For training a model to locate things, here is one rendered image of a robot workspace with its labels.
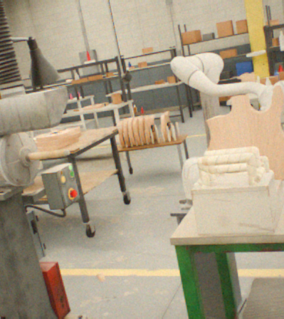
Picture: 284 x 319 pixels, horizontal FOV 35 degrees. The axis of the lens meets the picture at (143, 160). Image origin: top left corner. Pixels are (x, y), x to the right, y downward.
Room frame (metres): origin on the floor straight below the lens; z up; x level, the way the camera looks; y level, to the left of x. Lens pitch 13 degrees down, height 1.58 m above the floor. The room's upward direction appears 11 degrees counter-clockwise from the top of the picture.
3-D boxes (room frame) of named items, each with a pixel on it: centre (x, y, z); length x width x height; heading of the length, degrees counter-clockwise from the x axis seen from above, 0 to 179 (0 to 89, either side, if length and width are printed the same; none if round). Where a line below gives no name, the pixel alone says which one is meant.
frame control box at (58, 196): (2.29, 0.52, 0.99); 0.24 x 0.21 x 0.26; 66
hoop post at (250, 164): (1.45, -0.35, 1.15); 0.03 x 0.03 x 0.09
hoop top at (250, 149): (1.56, -0.31, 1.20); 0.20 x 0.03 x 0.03; 64
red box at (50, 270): (2.28, 0.69, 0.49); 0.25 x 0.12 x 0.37; 66
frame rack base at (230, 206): (1.53, -0.30, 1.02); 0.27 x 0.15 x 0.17; 65
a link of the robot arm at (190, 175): (2.50, -0.29, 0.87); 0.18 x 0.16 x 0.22; 126
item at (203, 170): (1.52, -0.20, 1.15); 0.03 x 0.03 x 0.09
